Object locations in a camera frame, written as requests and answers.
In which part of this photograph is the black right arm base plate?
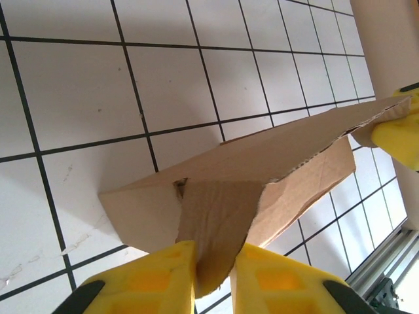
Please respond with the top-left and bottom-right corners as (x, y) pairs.
(373, 277), (401, 310)

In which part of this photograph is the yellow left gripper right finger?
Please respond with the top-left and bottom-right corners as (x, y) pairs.
(228, 242), (371, 314)

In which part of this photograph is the aluminium mounting rail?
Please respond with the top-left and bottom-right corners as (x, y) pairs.
(343, 225), (419, 314)

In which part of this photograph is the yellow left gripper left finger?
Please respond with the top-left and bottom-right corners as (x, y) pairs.
(52, 240), (199, 314)

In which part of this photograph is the brown cardboard box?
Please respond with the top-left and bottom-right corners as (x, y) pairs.
(99, 96), (412, 300)

